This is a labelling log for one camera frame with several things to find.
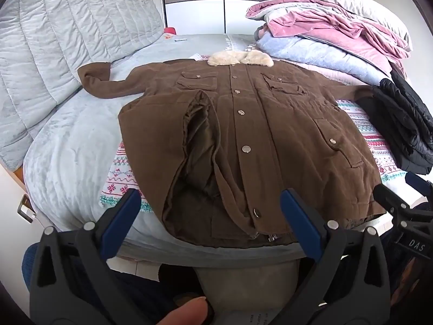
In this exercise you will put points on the light blue fleece blanket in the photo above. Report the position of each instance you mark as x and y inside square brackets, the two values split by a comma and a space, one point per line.
[321, 52]

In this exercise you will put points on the person's blue trouser leg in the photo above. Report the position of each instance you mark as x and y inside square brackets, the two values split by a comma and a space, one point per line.
[32, 260]

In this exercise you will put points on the person's left hand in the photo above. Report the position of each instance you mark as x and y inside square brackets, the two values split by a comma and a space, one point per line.
[186, 313]

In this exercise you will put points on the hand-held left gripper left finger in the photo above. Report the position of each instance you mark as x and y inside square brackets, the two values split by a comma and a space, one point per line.
[120, 216]

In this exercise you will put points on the grey quilted headboard cushion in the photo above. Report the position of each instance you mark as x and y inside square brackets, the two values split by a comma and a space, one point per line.
[67, 47]

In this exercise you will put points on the black puffer jacket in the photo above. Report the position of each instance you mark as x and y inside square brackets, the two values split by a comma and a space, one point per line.
[402, 122]

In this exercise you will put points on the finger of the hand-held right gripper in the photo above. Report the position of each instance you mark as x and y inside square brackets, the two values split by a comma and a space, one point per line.
[389, 198]
[419, 184]

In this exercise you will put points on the pile of pink blue blankets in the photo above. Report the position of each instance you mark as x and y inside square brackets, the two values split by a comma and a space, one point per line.
[338, 23]

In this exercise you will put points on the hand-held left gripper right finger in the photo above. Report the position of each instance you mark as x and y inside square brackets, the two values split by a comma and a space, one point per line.
[301, 223]

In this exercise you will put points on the small red object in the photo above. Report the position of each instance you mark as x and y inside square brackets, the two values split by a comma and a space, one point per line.
[170, 30]

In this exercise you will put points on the brown coat with fur collar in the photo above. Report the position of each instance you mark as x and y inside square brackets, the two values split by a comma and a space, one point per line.
[236, 135]

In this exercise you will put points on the patterned knit blanket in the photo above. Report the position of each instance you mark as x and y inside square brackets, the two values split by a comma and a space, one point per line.
[368, 135]

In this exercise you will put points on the small white packet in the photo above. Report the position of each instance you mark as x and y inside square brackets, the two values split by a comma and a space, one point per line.
[180, 39]

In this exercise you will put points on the white and grey wardrobe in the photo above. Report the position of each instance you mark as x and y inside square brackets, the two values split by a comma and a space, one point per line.
[203, 3]

